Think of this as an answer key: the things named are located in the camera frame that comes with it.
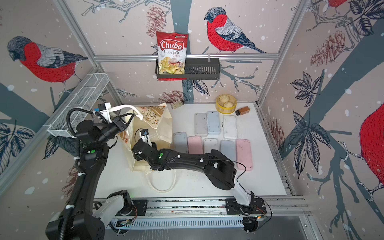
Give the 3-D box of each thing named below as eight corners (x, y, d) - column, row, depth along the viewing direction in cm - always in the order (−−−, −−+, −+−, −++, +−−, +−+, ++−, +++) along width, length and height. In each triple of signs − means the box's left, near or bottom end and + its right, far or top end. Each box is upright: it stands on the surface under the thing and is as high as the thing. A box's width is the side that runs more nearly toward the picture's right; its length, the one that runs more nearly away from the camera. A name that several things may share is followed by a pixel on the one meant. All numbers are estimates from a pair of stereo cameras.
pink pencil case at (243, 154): (236, 168, 87) (236, 167, 86) (235, 139, 100) (236, 137, 98) (252, 171, 87) (253, 169, 85) (249, 141, 99) (250, 139, 97)
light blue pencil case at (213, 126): (207, 134, 104) (207, 132, 102) (206, 112, 117) (206, 110, 115) (220, 134, 104) (221, 132, 102) (218, 112, 117) (218, 110, 115)
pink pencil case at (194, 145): (187, 154, 94) (187, 152, 93) (188, 138, 102) (187, 136, 100) (202, 154, 94) (202, 152, 93) (202, 138, 102) (202, 136, 100)
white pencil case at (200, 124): (194, 135, 103) (194, 133, 101) (194, 115, 116) (194, 112, 113) (207, 135, 103) (207, 133, 101) (206, 115, 116) (206, 112, 113)
